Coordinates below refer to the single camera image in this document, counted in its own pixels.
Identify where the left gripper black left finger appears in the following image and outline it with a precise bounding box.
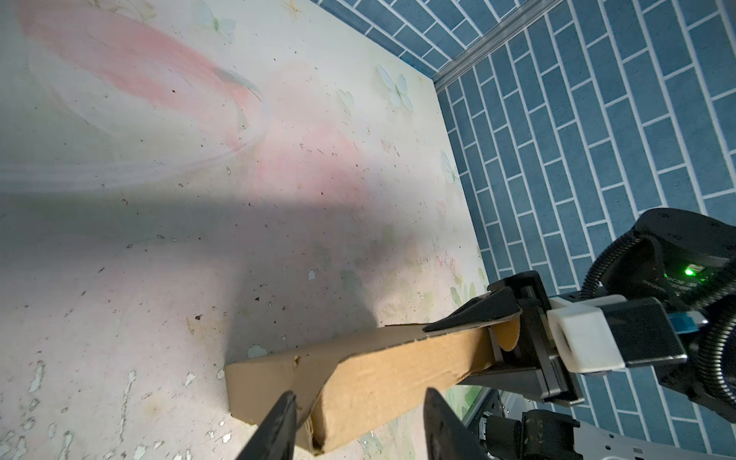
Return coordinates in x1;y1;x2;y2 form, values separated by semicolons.
236;391;297;460

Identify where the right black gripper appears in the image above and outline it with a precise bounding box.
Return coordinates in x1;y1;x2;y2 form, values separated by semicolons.
423;271;584;406

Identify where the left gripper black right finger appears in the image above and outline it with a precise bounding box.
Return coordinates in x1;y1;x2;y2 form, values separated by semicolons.
423;387;488;460

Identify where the brown cardboard paper box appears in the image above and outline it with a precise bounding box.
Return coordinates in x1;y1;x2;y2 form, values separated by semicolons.
224;314;521;455

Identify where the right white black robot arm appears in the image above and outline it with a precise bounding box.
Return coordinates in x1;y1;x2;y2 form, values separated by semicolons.
424;208;735;459

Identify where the floral table mat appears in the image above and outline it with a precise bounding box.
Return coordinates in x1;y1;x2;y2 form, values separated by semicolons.
1;1;488;459

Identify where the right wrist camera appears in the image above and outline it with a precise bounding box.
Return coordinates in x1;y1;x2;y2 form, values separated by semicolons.
546;294;707;374

